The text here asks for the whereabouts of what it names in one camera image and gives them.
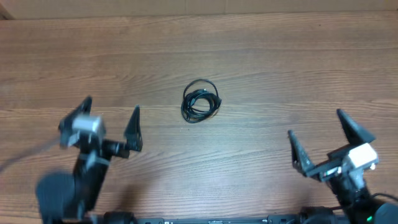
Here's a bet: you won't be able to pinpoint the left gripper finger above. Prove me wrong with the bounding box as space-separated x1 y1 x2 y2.
58 96 92 129
124 105 143 152

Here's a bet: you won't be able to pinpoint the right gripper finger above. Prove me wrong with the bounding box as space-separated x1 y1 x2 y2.
336 109 376 146
288 130 315 177

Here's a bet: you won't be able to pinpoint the black usb-c cable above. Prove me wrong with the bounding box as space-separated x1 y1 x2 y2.
180 88 223 124

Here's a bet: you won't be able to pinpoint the black cable silver plugs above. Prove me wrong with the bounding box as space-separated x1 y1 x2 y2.
182 79 222 109

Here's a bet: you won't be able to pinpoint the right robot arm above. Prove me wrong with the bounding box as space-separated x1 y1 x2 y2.
288 109 397 223

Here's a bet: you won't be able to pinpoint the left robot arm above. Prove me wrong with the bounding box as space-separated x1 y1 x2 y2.
35 96 143 224

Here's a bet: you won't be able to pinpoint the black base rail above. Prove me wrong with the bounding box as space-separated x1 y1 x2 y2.
75 214 350 224

